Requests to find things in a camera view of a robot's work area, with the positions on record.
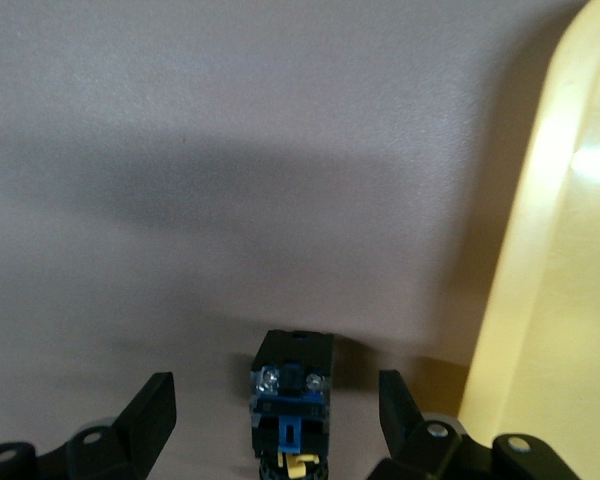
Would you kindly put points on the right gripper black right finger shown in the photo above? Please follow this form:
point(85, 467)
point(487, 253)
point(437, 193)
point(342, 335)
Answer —
point(402, 420)

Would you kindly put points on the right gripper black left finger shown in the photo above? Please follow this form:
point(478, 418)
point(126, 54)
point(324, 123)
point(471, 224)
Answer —
point(150, 415)

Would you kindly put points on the yellow pushbutton black body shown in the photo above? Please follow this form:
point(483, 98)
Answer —
point(290, 350)

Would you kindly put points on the yellow plastic tray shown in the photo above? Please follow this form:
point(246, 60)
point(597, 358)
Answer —
point(555, 300)

